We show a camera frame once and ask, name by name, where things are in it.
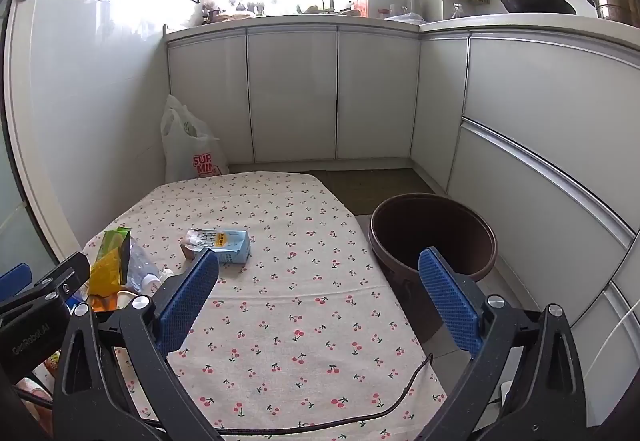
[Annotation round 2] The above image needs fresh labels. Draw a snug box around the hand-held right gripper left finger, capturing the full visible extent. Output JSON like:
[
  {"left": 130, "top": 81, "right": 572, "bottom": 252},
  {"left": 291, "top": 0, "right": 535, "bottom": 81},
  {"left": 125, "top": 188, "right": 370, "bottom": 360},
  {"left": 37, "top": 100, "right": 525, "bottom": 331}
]
[{"left": 52, "top": 248, "right": 226, "bottom": 441}]

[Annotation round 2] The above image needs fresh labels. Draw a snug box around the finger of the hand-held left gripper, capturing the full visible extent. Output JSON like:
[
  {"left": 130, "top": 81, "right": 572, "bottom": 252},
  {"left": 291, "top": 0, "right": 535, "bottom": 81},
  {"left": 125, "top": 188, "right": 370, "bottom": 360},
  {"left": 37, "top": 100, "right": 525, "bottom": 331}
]
[
  {"left": 0, "top": 263, "right": 32, "bottom": 296},
  {"left": 0, "top": 252, "right": 92, "bottom": 317}
]

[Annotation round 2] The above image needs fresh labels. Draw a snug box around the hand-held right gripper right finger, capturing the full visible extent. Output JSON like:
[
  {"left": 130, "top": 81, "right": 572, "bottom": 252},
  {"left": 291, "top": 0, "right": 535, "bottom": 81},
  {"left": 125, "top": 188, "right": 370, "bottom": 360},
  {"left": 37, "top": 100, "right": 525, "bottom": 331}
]
[{"left": 417, "top": 247, "right": 588, "bottom": 441}]

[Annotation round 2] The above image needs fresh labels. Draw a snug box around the yellow green snack packet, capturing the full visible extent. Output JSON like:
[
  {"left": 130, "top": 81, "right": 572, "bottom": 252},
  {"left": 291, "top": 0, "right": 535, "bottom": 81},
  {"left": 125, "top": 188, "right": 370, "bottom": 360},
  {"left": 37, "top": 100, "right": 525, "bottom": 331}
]
[{"left": 87, "top": 228, "right": 132, "bottom": 297}]

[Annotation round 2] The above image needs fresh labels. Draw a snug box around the crushed clear plastic bottle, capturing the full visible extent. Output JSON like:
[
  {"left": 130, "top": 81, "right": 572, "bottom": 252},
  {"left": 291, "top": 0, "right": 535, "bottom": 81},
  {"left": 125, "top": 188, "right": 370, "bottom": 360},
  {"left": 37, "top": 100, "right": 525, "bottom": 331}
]
[{"left": 120, "top": 233, "right": 173, "bottom": 294}]

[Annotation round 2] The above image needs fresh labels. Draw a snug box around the light blue milk carton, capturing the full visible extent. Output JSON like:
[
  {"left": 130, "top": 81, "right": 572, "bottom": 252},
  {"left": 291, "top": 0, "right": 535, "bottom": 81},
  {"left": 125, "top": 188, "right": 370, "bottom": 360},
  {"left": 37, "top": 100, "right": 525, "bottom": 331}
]
[{"left": 181, "top": 227, "right": 251, "bottom": 267}]

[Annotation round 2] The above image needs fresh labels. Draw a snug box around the brown plastic bin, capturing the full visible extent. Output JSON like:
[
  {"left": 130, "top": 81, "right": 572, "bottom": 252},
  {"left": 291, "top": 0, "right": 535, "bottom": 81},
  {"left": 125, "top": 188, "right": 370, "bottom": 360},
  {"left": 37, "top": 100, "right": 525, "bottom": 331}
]
[{"left": 369, "top": 193, "right": 498, "bottom": 347}]

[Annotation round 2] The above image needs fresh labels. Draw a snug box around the frosted glass door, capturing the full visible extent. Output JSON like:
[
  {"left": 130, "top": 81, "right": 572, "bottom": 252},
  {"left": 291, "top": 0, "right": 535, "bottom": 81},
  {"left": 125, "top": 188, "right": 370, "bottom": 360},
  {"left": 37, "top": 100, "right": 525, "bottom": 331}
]
[{"left": 0, "top": 136, "right": 56, "bottom": 282}]

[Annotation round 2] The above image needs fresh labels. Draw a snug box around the cherry print tablecloth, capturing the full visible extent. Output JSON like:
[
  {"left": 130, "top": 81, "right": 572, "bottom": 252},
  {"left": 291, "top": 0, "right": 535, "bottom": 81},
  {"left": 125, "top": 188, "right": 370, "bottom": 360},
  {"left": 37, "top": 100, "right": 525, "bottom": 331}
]
[{"left": 82, "top": 171, "right": 448, "bottom": 441}]

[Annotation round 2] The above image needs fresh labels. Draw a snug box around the white plastic shopping bag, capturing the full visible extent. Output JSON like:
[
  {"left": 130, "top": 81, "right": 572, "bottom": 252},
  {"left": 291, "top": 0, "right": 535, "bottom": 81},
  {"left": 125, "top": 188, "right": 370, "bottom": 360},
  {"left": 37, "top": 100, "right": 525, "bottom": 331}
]
[{"left": 160, "top": 94, "right": 230, "bottom": 183}]

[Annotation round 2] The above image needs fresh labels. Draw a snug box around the white kitchen countertop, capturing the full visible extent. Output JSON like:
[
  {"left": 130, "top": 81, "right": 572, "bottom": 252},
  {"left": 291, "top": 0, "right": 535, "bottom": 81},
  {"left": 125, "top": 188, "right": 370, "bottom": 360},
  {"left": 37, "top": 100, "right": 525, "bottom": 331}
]
[{"left": 165, "top": 13, "right": 640, "bottom": 40}]

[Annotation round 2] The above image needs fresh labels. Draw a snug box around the black cable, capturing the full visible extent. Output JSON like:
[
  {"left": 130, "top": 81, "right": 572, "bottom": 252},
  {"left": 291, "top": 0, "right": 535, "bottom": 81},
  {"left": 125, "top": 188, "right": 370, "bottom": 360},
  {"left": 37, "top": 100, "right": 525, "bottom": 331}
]
[{"left": 135, "top": 352, "right": 435, "bottom": 437}]

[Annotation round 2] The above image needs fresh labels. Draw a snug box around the white cable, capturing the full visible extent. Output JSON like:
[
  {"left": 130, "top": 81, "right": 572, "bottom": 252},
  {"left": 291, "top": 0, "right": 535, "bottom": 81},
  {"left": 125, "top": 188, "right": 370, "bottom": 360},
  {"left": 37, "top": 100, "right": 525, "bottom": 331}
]
[{"left": 597, "top": 303, "right": 640, "bottom": 372}]

